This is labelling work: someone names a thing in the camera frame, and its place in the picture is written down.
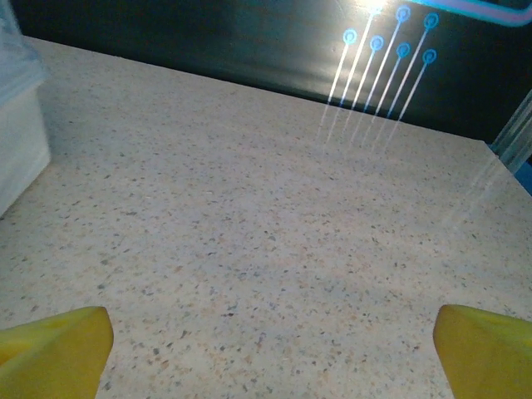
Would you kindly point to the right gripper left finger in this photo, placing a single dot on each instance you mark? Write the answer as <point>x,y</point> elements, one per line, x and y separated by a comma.
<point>54,357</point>

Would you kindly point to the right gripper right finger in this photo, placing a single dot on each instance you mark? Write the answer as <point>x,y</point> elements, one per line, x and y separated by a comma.
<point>486,357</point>

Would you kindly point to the clear plastic tool box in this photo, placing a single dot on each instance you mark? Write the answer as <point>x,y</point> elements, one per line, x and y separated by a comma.
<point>21,137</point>

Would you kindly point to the aluminium frame post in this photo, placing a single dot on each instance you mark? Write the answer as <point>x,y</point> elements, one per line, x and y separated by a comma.
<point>515,133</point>

